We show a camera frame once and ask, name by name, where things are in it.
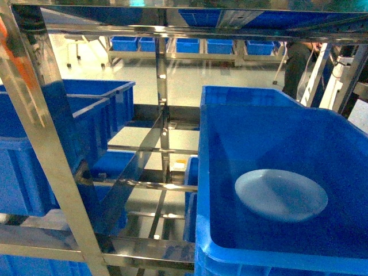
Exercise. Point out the light blue oval tray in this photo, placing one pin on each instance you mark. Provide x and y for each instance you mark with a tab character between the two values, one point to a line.
280	195

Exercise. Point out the blue bin holding tray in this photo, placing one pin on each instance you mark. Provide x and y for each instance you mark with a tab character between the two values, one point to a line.
247	129

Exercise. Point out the blue bin left shelf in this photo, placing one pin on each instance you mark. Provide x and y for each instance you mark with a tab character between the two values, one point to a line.
100	110

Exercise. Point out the stainless steel shelf rack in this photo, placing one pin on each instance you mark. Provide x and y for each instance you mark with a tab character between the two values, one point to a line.
30	73

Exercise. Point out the person in dark clothes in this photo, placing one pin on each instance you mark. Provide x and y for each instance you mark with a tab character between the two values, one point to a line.
300	54

